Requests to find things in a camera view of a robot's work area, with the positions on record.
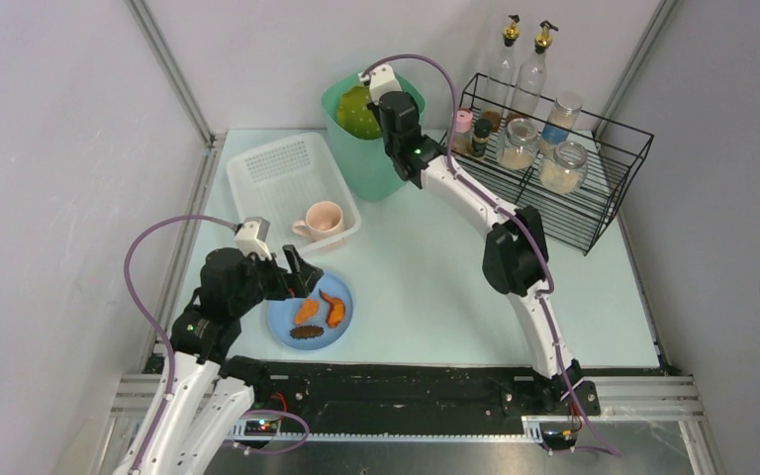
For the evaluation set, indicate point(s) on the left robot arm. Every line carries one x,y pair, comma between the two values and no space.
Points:
203,391

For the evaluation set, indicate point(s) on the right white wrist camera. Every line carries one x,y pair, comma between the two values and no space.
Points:
380,80

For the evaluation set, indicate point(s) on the small black-lid spice jar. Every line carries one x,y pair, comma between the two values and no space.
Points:
482,129

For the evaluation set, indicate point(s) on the green scalloped plate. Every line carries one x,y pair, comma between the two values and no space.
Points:
353,116

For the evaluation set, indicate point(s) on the glass oil bottle gold spout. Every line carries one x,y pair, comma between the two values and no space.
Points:
500,73

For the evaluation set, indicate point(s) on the dark brown sea cucumber toy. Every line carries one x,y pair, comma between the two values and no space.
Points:
306,332

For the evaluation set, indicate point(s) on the right aluminium frame post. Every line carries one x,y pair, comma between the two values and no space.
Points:
644,47

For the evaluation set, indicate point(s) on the orange fried food piece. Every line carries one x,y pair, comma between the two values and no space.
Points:
307,310

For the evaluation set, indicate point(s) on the orange chicken wing toy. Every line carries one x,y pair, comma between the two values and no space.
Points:
337,310

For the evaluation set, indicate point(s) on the white plastic perforated basket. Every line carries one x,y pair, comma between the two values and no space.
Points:
281,180

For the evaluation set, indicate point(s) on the pink-lid spice shaker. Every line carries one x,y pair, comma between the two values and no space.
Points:
461,135

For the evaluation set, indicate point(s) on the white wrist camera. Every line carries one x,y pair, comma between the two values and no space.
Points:
250,238
380,80

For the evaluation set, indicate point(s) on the clear bottle blue label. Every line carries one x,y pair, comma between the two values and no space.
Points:
563,115

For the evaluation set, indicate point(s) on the pink ceramic mug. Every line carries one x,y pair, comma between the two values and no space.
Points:
322,220

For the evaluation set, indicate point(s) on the glass jar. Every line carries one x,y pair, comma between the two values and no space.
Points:
519,144
565,168

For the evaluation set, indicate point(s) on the green plastic waste bin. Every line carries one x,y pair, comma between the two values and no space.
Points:
364,165

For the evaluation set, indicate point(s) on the aluminium frame post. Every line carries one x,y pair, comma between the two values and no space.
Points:
166,61
644,47

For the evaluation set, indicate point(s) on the left aluminium frame post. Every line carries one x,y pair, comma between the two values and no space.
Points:
166,61

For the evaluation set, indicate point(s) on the blue round plate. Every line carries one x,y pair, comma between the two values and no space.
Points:
280,315

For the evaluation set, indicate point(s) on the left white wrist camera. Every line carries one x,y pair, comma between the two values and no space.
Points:
250,238

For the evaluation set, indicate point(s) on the black wire two-tier rack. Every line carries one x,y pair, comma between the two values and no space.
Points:
616,151

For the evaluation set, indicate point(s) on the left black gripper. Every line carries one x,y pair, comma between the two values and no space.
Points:
286,278

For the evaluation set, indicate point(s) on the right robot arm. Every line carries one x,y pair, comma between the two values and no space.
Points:
515,259

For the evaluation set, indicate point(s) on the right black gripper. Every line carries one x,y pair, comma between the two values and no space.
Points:
385,107

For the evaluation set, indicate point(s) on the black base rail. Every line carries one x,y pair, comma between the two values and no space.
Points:
323,399

